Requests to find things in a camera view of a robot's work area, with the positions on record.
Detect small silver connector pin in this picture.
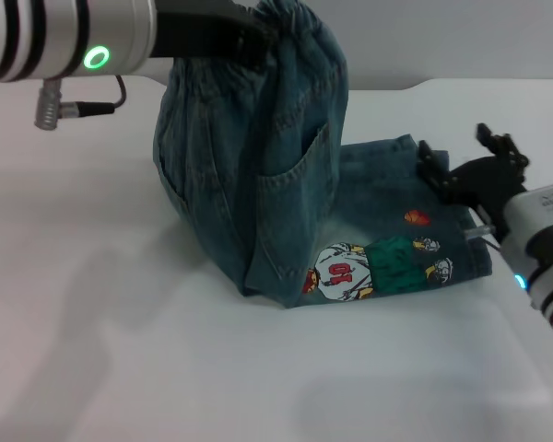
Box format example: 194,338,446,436
464,224,497,239

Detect blue denim shorts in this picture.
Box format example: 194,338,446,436
151,0,493,309

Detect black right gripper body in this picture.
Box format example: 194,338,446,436
446,156,529,229

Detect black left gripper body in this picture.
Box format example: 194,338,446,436
149,0,259,59

